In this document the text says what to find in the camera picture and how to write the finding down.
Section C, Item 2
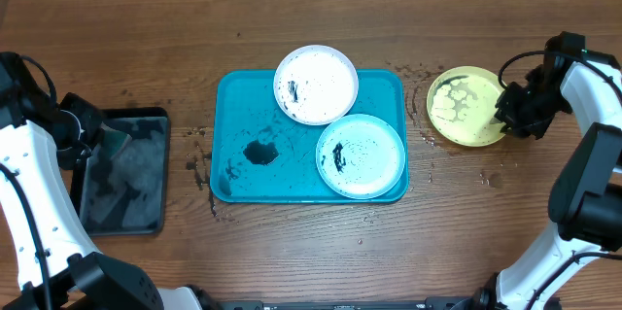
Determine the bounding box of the dark green sponge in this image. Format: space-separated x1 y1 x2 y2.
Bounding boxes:
100 124 132 160

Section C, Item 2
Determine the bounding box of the yellow-green plate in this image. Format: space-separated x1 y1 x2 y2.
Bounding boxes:
427 66 504 147

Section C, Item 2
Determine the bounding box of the white plate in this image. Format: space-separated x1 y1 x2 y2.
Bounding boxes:
273 45 359 125

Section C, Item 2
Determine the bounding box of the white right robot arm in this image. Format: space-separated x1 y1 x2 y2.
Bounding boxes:
452 31 621 310

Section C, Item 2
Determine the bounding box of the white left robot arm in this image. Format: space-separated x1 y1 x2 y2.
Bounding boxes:
1 52 218 310

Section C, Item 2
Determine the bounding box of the black water tray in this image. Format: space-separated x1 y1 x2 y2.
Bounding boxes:
70 107 170 236

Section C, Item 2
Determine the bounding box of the blue plastic tray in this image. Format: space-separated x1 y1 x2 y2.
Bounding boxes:
210 69 409 204

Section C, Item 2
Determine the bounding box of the light blue plate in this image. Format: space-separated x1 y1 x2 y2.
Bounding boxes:
315 114 406 200

